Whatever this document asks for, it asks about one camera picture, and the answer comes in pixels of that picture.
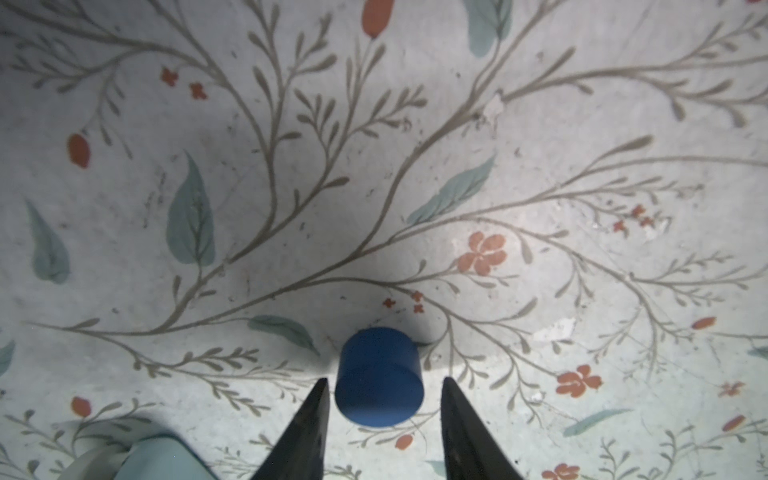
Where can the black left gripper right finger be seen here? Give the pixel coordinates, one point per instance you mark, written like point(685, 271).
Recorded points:
point(470, 451)

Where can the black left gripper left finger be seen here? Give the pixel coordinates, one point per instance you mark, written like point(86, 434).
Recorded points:
point(299, 452)

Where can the dark blue round block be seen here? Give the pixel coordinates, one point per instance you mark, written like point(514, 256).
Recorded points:
point(379, 382)

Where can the white stapler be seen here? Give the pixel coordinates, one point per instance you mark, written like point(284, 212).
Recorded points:
point(162, 455)

